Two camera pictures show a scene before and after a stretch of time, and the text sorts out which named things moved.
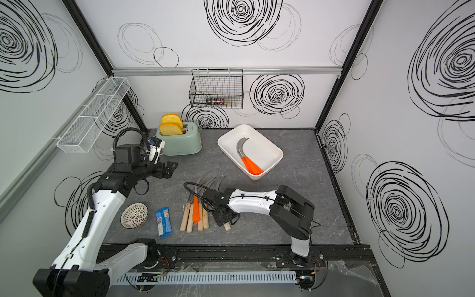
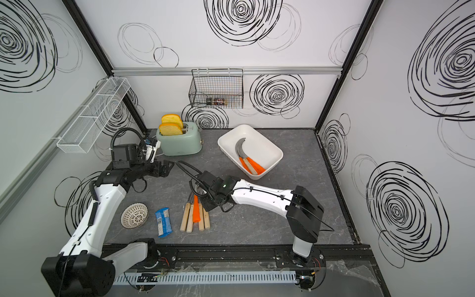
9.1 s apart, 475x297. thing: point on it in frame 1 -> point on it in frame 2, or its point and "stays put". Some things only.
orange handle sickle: (255, 169) stays put
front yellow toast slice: (169, 129) stays put
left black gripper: (169, 169) stays put
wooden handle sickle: (228, 226) -> (240, 153)
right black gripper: (218, 220) -> (203, 199)
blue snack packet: (164, 225) stays put
